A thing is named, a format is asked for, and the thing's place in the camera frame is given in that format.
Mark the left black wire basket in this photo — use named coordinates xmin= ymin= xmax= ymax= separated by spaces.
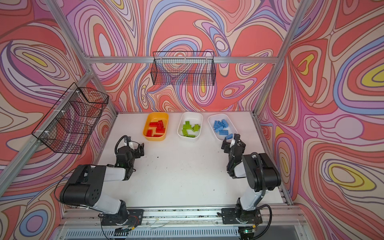
xmin=32 ymin=83 xmax=109 ymax=155

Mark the red lego brick cluster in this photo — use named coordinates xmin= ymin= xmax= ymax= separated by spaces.
xmin=146 ymin=129 xmax=153 ymax=137
xmin=156 ymin=128 xmax=166 ymax=134

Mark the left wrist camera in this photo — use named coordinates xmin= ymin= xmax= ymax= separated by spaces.
xmin=124 ymin=136 xmax=134 ymax=149

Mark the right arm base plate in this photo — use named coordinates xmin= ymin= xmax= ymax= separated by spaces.
xmin=217 ymin=208 xmax=263 ymax=226

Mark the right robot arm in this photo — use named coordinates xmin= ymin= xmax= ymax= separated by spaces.
xmin=218 ymin=138 xmax=281 ymax=225

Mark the black wire basket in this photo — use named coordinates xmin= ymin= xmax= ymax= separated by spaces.
xmin=151 ymin=51 xmax=216 ymax=86
xmin=32 ymin=83 xmax=109 ymax=155

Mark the small green lego brick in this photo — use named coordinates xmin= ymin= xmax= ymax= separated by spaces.
xmin=192 ymin=124 xmax=201 ymax=132

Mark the back black wire basket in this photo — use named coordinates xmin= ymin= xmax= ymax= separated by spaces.
xmin=151 ymin=51 xmax=216 ymax=86

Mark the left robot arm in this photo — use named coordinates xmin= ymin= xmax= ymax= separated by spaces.
xmin=59 ymin=143 xmax=145 ymax=226

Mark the green lego brick bottom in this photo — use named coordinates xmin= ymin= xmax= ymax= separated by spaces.
xmin=183 ymin=125 xmax=193 ymax=130

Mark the yellow plastic container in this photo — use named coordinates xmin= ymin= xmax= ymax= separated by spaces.
xmin=143 ymin=112 xmax=169 ymax=142

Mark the middle white plastic container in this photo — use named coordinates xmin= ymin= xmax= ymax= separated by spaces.
xmin=177 ymin=112 xmax=204 ymax=142

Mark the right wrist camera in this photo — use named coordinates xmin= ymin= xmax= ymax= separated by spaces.
xmin=230 ymin=134 xmax=240 ymax=147

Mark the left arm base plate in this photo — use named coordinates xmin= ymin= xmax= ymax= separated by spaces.
xmin=101 ymin=209 xmax=144 ymax=227

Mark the red lego brick top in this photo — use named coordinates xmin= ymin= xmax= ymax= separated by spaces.
xmin=157 ymin=120 xmax=165 ymax=129

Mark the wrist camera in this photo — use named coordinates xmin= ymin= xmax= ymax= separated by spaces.
xmin=230 ymin=134 xmax=240 ymax=147
xmin=124 ymin=136 xmax=134 ymax=149

